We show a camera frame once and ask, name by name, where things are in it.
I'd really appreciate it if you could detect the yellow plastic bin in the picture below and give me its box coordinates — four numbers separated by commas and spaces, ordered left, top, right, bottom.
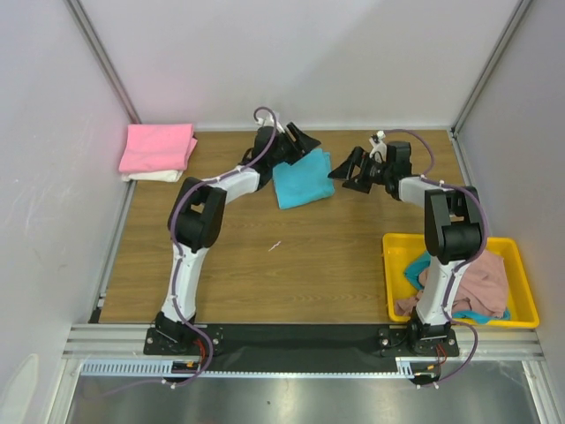
382, 233, 539, 329

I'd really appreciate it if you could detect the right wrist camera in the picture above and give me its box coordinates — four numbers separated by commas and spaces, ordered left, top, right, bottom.
369, 130, 388, 163

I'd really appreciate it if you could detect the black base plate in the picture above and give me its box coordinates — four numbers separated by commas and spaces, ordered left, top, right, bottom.
143, 323, 460, 372

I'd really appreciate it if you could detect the left aluminium frame post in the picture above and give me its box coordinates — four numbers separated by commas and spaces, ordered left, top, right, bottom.
63, 0, 141, 124

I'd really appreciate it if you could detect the small pink thread scrap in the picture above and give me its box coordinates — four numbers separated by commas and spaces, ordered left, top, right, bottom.
268, 240, 282, 252

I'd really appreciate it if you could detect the aluminium frame post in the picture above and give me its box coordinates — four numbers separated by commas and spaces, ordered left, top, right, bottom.
63, 0, 141, 124
451, 0, 535, 136

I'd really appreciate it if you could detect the white cable duct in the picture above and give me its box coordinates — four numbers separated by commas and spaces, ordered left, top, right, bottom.
81, 358, 437, 378

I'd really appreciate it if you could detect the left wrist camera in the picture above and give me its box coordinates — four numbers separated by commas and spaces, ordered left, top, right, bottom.
253, 111, 285, 133

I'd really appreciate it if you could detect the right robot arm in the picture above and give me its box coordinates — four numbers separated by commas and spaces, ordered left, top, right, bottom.
328, 141, 487, 355

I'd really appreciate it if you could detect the aluminium front rail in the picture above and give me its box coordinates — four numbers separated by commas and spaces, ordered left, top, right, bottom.
63, 324, 544, 360

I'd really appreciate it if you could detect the turquoise t shirt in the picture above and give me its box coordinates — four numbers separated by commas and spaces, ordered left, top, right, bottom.
403, 251, 512, 326
273, 148, 335, 210

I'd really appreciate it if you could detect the folded pink t shirt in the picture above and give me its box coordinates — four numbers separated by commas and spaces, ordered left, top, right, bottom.
118, 124, 197, 174

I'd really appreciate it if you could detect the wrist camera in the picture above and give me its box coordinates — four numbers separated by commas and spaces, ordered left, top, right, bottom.
369, 130, 388, 163
253, 111, 285, 133

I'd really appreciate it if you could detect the folded white t shirt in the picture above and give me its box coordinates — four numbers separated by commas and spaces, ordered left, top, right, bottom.
121, 170, 183, 183

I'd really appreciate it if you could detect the dusty pink t shirt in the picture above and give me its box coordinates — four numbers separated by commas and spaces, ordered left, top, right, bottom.
394, 251, 509, 319

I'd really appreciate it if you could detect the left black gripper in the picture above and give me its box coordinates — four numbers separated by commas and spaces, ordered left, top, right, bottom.
268, 123, 320, 168

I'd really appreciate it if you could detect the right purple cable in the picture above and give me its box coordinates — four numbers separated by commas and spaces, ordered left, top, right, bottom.
383, 128, 491, 390

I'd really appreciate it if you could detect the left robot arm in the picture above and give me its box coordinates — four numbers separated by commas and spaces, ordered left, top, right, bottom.
153, 123, 320, 353

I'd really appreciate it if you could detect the right aluminium frame post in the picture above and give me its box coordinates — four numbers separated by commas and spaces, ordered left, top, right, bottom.
451, 0, 535, 136

